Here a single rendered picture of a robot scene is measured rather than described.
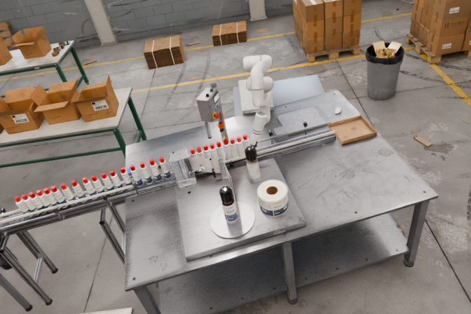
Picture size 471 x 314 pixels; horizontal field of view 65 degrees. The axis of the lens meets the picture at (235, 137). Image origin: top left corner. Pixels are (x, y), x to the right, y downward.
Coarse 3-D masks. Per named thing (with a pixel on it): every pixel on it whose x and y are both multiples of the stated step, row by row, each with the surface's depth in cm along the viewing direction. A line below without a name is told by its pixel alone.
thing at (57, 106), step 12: (60, 84) 419; (72, 84) 416; (36, 96) 395; (48, 96) 415; (60, 96) 416; (72, 96) 399; (36, 108) 387; (48, 108) 382; (60, 108) 395; (72, 108) 396; (48, 120) 403; (60, 120) 404; (72, 120) 405
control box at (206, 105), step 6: (204, 90) 273; (216, 90) 271; (204, 96) 266; (210, 96) 265; (198, 102) 265; (204, 102) 263; (210, 102) 264; (216, 102) 273; (198, 108) 269; (204, 108) 267; (210, 108) 265; (204, 114) 271; (210, 114) 268; (204, 120) 274; (210, 120) 272
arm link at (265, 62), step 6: (264, 60) 273; (270, 60) 276; (258, 66) 268; (264, 66) 273; (270, 66) 278; (252, 72) 267; (258, 72) 266; (252, 78) 268; (258, 78) 267; (252, 84) 270; (258, 84) 268
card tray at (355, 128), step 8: (344, 120) 319; (352, 120) 321; (360, 120) 320; (336, 128) 316; (344, 128) 315; (352, 128) 313; (360, 128) 311; (368, 128) 310; (336, 136) 308; (344, 136) 307; (352, 136) 305; (360, 136) 299; (368, 136) 301
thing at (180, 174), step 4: (172, 164) 268; (176, 164) 269; (188, 164) 274; (172, 168) 270; (176, 168) 271; (180, 168) 277; (184, 168) 273; (188, 168) 277; (176, 172) 273; (180, 172) 274; (184, 172) 286; (192, 172) 284; (176, 176) 275; (180, 176) 276; (184, 176) 282; (188, 176) 282; (192, 176) 281; (180, 180) 278; (184, 180) 279; (188, 180) 280; (192, 180) 281; (180, 184) 281; (184, 184) 282; (188, 184) 282
